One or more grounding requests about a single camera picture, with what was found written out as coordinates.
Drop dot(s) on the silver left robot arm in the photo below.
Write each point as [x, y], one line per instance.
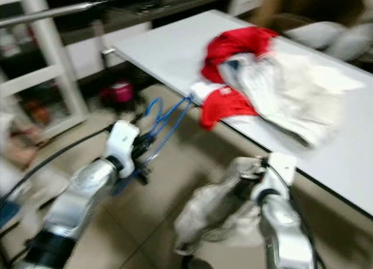
[87, 193]

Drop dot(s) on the grey white pillow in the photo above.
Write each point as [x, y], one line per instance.
[352, 44]
[315, 35]

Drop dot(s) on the white low cabinet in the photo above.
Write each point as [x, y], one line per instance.
[93, 50]

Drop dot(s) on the white garment grey stripes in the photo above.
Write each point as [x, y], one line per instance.
[236, 70]

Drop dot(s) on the white glass door cabinet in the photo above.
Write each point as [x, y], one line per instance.
[54, 53]

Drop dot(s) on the beige garment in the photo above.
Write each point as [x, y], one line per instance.
[210, 210]

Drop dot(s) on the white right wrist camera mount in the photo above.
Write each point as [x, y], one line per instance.
[280, 164]

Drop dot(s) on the cream white garment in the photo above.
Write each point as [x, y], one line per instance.
[297, 88]

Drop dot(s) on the red knit sweater white stripes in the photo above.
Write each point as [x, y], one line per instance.
[239, 44]

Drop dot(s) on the magenta canister vacuum cleaner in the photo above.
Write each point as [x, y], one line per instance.
[118, 93]

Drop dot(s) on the white folding table black legs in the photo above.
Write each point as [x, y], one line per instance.
[163, 53]

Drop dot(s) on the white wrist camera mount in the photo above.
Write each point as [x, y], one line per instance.
[122, 142]
[280, 164]

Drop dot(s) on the black bench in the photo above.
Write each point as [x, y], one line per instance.
[151, 3]

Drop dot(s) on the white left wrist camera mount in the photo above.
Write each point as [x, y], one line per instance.
[122, 142]

